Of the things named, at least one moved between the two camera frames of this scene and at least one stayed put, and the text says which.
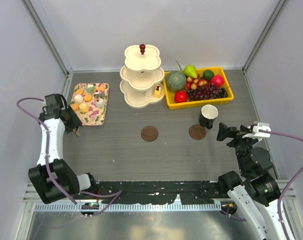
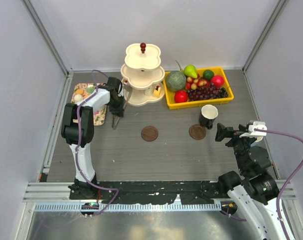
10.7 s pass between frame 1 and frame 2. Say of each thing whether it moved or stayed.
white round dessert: stayed
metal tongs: moved
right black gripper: stayed
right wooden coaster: stayed
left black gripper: moved
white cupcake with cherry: moved
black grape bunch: stayed
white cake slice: stayed
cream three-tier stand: stayed
